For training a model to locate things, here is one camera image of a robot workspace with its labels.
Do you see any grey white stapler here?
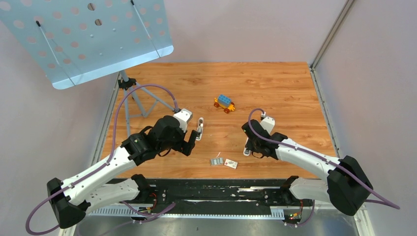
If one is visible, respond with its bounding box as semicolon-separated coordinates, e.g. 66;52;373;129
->
243;146;252;156

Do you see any toy brick car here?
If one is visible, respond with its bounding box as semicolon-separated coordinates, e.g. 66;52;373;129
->
213;94;236;114

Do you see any blue perforated music stand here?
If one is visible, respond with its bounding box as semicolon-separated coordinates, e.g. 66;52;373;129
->
0;0;174;137

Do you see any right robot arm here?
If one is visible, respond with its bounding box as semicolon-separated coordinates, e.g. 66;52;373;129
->
241;118;373;216

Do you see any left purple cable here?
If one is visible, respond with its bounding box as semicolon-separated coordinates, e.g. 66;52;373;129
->
25;84;180;236

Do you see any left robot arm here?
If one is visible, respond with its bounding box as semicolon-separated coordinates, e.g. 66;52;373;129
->
47;109;198;229

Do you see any white staple box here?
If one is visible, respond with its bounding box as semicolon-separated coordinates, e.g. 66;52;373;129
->
224;159;238;169

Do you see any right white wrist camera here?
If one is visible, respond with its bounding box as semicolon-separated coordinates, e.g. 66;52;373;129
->
260;112;275;134

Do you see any small white stapler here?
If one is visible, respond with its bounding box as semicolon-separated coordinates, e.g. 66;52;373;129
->
196;117;204;141

